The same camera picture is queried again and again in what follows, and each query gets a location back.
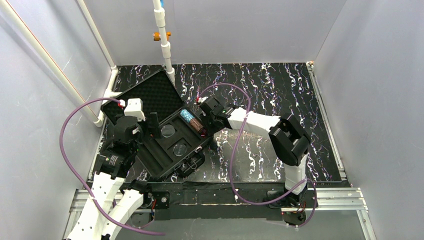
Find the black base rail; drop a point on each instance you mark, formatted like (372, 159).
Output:
(209, 200)

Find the brown poker chip stack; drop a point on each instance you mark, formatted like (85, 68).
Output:
(196, 124)

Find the red die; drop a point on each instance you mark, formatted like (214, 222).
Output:
(203, 133)

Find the blue poker chip stack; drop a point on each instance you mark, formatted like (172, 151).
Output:
(186, 115)

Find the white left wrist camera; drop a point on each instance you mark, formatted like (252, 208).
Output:
(134, 108)

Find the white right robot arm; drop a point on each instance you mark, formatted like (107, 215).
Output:
(289, 139)

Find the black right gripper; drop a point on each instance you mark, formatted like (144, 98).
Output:
(209, 116)

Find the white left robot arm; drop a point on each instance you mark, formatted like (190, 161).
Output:
(100, 219)

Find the black poker set case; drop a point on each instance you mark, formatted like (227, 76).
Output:
(156, 155)

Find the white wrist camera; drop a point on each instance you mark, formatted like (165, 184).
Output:
(134, 108)
(200, 100)

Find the clear round dealer button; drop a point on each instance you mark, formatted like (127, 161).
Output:
(180, 149)

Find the white pvc pole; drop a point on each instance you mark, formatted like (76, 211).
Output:
(159, 14)

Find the white corner pipe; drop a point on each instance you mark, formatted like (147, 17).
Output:
(113, 67)

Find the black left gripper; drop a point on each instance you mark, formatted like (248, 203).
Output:
(145, 127)

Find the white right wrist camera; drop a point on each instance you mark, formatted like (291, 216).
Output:
(200, 100)

